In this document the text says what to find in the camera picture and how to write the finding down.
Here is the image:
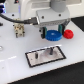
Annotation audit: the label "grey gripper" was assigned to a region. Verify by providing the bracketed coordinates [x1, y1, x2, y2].
[36, 8, 70, 39]

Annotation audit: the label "blue plastic gear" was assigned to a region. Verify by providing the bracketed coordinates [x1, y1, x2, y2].
[46, 30, 62, 41]

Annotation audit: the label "red plastic gear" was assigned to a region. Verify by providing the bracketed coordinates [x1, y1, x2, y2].
[63, 29, 74, 39]

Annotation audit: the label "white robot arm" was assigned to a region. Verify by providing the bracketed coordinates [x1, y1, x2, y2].
[19, 0, 70, 38]

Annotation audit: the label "right metal peg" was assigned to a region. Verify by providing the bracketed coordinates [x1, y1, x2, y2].
[49, 47, 55, 57]

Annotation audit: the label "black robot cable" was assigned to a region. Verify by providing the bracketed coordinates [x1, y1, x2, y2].
[0, 13, 37, 26]

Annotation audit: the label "black-framed peg base plate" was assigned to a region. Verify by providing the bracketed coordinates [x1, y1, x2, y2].
[25, 46, 66, 67]

